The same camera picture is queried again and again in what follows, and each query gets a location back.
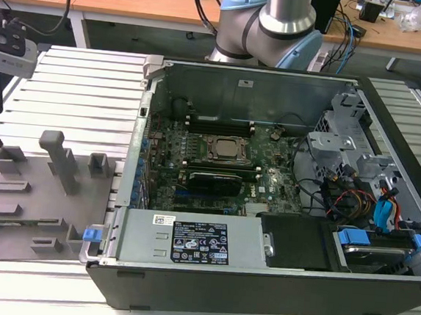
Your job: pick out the black speaker box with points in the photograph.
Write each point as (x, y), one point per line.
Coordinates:
(326, 13)

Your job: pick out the black power supply label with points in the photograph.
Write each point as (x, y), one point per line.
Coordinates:
(199, 243)

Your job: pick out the wooden desk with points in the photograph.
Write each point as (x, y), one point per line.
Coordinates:
(390, 40)
(135, 3)

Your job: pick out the green motherboard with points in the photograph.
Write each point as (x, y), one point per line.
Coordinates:
(269, 162)

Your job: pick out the grey parts rack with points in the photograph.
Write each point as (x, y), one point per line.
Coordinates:
(26, 200)

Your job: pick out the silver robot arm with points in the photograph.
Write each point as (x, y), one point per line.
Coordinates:
(282, 16)

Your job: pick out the grey metal power supply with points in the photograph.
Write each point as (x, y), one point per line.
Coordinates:
(141, 232)

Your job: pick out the silver coin battery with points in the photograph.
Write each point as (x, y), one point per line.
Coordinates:
(274, 135)

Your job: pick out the black RAM slot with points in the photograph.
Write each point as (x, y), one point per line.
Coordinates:
(251, 174)
(221, 166)
(221, 120)
(250, 171)
(220, 132)
(220, 128)
(221, 163)
(221, 124)

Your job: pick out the hard disk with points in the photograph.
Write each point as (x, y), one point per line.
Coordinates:
(371, 257)

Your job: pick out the small black adapter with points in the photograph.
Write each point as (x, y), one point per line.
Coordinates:
(358, 31)

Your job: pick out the small white case label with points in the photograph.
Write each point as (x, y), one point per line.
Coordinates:
(246, 83)

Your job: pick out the blue case latch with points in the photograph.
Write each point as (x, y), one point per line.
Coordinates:
(91, 235)

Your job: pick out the black plastic drive cover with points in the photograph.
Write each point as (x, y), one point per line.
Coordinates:
(299, 242)

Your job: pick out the silver chipset heatsink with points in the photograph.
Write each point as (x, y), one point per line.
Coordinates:
(261, 211)

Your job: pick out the white power strip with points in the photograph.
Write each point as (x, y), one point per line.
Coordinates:
(320, 60)

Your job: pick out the black graphics card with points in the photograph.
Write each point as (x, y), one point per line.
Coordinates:
(215, 182)

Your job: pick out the clear plastic bags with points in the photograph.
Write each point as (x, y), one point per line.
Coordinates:
(418, 17)

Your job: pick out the silver metal drive cage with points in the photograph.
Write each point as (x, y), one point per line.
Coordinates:
(330, 142)

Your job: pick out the silver CPU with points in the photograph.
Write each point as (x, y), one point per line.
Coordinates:
(226, 146)

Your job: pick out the small black box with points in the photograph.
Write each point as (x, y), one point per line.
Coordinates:
(371, 11)

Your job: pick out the blue disk carrier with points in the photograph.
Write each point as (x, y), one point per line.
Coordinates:
(352, 238)

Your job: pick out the black and grey PC case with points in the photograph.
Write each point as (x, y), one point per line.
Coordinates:
(221, 291)

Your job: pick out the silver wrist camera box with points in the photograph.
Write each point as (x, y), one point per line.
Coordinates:
(16, 59)

